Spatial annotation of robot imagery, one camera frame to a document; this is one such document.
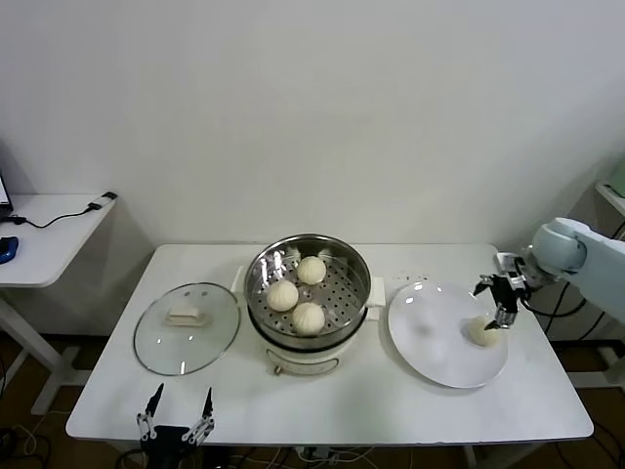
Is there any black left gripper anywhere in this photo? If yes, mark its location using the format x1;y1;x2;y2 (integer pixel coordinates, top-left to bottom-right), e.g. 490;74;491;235
136;383;216;469

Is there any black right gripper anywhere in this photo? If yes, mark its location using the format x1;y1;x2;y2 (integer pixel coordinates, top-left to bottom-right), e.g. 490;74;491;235
471;275;528;332

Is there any white steamed baozi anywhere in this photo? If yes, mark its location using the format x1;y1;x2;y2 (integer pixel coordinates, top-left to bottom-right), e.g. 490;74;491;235
463;316;503;349
267;280;300;313
291;302;326;336
296;255;327;285

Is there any round glass pot lid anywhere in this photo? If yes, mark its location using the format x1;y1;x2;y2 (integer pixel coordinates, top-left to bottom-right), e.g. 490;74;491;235
134;281;242;376

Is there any stainless steel steamer basket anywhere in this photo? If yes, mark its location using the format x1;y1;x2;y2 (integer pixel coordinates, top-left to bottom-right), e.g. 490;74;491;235
243;234;372;341

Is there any white round plate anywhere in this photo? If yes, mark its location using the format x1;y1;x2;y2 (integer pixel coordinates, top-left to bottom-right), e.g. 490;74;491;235
388;280;509;391

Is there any cream electric cooking pot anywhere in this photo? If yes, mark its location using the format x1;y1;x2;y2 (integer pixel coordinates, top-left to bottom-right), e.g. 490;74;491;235
229;263;387;377

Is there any white power strip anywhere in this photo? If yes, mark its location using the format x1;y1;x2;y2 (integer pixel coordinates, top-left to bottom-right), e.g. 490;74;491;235
296;446;343;464

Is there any white side table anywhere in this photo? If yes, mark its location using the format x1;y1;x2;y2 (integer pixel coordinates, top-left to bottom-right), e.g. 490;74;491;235
0;193;118;416

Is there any black and white adapter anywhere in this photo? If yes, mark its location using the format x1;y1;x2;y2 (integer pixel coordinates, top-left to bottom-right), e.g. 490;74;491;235
87;192;119;211

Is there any black laptop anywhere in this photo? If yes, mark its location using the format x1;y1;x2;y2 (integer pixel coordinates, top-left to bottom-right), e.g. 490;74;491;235
0;168;15;221

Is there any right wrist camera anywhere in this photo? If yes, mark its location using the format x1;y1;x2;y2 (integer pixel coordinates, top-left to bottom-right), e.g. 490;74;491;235
492;252;527;284

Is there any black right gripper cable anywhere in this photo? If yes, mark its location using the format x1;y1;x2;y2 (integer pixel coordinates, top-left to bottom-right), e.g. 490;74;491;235
517;282;587;318

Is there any white floor cable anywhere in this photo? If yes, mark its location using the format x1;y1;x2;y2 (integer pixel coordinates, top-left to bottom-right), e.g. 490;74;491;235
19;423;50;455

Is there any thin black desk cable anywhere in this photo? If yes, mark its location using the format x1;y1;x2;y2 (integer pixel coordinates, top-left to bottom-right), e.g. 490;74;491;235
9;202;99;230

